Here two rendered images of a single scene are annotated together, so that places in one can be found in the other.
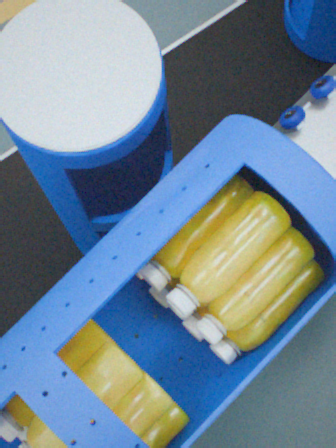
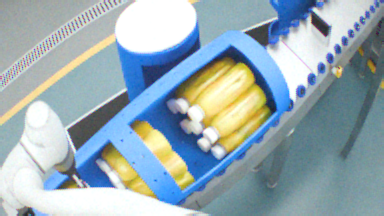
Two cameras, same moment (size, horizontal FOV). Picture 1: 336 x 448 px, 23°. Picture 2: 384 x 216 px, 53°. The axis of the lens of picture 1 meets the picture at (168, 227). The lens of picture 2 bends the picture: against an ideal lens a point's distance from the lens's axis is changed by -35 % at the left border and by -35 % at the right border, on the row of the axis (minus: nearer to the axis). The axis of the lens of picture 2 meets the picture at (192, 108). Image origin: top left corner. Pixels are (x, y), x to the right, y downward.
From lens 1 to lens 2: 0.53 m
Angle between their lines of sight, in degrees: 13
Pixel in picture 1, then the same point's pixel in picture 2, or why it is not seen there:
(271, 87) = not seen: hidden behind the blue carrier
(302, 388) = not seen: outside the picture
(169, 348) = (189, 158)
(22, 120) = (126, 40)
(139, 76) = (185, 22)
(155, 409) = (177, 167)
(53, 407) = (125, 146)
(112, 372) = (154, 141)
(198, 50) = not seen: hidden behind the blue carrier
